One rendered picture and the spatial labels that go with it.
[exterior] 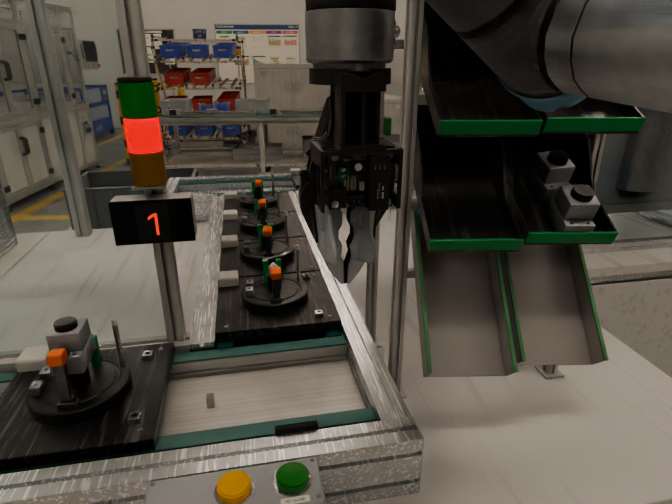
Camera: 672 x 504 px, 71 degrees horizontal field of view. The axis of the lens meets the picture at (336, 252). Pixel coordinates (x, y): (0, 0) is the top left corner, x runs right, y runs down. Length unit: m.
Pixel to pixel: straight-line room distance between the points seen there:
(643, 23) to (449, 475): 0.65
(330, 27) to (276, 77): 7.60
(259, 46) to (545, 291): 10.60
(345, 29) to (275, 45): 10.80
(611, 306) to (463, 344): 1.00
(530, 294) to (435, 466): 0.32
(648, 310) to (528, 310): 1.02
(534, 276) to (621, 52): 0.60
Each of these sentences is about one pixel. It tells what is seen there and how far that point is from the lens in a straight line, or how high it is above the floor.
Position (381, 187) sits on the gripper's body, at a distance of 0.41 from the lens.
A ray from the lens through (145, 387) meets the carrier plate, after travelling 0.82.
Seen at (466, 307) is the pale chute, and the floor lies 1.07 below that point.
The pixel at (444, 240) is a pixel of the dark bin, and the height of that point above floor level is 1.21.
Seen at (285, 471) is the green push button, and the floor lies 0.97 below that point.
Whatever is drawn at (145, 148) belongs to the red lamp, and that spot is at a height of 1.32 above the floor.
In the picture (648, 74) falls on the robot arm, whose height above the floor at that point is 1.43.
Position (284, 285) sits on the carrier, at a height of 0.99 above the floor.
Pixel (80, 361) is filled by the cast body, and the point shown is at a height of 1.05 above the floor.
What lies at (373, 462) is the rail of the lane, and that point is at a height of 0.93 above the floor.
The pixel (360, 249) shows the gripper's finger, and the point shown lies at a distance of 0.48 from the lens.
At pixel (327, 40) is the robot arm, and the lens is 0.41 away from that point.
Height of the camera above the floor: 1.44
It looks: 22 degrees down
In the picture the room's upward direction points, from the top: straight up
